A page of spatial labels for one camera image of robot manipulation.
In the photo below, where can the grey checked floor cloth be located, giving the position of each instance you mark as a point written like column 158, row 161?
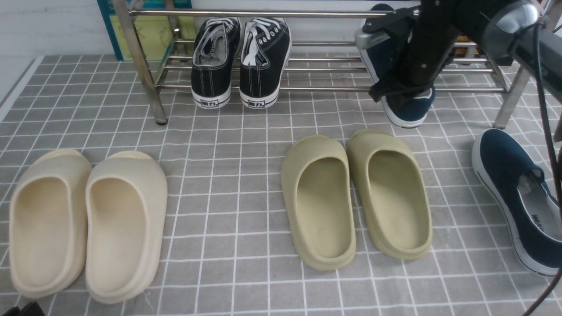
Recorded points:
column 226, row 247

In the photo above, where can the black canvas sneaker right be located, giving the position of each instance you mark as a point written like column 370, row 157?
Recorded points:
column 266, row 48

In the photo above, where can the navy slip-on shoe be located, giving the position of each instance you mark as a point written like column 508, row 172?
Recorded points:
column 519, row 187
column 378, row 61

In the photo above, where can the olive green slipper right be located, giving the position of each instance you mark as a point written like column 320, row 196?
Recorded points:
column 392, row 193

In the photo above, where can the olive green slipper left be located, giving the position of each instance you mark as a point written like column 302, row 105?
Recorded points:
column 315, row 184

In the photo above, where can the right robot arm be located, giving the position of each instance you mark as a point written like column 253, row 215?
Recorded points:
column 513, row 28

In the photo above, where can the cream slipper left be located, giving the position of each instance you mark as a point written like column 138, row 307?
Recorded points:
column 48, row 224

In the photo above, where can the black canvas sneaker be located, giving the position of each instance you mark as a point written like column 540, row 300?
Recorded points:
column 266, row 48
column 217, row 46

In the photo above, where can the cream slipper right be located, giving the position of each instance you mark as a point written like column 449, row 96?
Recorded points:
column 126, row 201

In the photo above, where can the teal yellow poster board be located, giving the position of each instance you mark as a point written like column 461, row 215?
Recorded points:
column 154, row 32

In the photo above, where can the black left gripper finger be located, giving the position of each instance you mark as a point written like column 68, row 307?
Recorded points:
column 14, row 311
column 32, row 309

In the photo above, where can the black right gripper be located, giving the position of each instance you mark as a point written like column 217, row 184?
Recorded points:
column 424, row 36

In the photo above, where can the olive green slipper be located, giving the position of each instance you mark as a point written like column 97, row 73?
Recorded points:
column 315, row 184
column 392, row 193

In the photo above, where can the cream slipper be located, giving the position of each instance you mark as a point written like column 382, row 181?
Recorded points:
column 126, row 201
column 48, row 224

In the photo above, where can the black canvas sneaker left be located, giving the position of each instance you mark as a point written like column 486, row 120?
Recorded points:
column 217, row 46

